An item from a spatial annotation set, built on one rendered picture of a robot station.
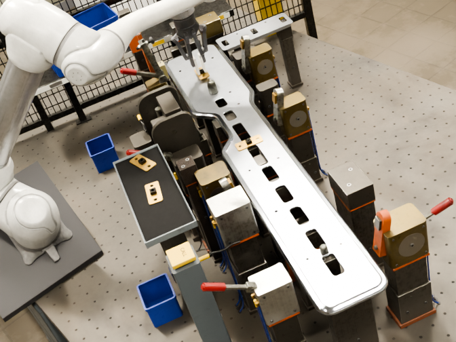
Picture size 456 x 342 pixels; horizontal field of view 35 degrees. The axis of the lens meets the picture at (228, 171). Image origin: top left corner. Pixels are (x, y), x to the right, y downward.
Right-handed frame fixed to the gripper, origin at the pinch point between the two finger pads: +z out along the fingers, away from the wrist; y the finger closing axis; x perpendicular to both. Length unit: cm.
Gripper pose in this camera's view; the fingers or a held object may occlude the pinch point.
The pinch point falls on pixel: (199, 64)
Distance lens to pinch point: 258.6
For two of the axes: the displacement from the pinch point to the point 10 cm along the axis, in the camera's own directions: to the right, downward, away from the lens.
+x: -3.4, -5.5, 7.7
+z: 2.5, 7.3, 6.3
